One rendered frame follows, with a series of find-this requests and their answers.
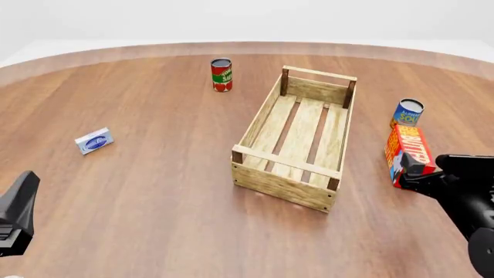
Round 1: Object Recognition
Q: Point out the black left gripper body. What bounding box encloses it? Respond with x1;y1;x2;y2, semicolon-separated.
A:
0;218;35;258

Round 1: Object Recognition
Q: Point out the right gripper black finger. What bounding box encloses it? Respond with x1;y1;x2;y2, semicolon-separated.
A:
435;153;494;175
401;151;425;177

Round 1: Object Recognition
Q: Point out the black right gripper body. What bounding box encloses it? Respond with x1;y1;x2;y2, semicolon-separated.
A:
398;170;461;198

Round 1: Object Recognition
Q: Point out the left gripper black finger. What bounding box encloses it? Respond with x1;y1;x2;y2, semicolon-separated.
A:
0;170;41;233

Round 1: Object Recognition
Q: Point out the red and orange butter box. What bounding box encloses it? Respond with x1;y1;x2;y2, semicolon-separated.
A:
384;124;438;190

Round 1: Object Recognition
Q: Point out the wooden slat tray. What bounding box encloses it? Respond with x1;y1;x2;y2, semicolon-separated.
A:
231;65;358;214

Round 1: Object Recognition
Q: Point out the blue and yellow soup can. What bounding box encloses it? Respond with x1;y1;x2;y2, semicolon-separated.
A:
389;97;425;130

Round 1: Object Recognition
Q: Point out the white and blue cream cheese box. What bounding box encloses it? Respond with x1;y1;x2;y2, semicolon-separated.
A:
74;127;115;156

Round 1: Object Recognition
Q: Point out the red tomato sauce can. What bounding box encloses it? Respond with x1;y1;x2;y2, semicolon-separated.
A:
210;57;234;93

